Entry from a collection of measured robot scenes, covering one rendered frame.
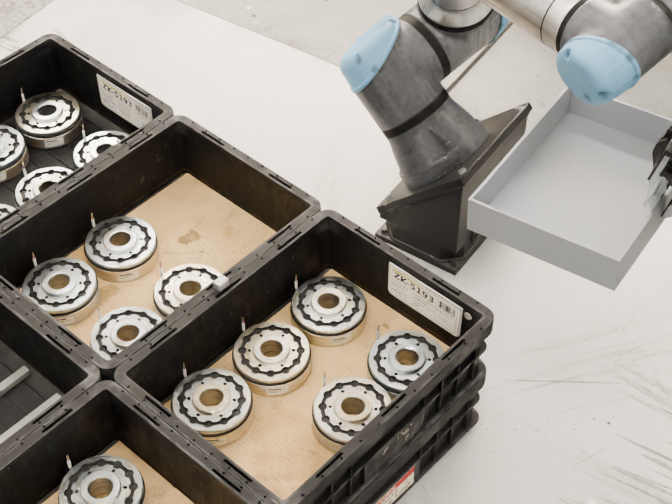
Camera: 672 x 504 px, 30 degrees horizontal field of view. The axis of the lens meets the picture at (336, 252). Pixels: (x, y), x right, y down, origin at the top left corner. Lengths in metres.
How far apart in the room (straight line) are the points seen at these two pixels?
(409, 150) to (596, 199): 0.38
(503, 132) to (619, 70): 0.63
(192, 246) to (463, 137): 0.43
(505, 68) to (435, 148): 1.63
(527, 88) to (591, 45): 2.15
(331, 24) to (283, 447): 2.19
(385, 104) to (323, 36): 1.72
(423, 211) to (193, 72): 0.62
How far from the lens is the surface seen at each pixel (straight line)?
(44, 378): 1.71
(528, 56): 3.56
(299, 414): 1.63
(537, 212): 1.59
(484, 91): 3.42
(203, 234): 1.85
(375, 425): 1.50
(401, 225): 1.97
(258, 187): 1.82
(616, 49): 1.30
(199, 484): 1.52
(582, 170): 1.66
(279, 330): 1.68
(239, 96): 2.29
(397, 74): 1.87
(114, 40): 2.45
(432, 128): 1.88
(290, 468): 1.58
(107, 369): 1.57
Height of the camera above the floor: 2.15
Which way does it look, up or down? 46 degrees down
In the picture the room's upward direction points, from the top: straight up
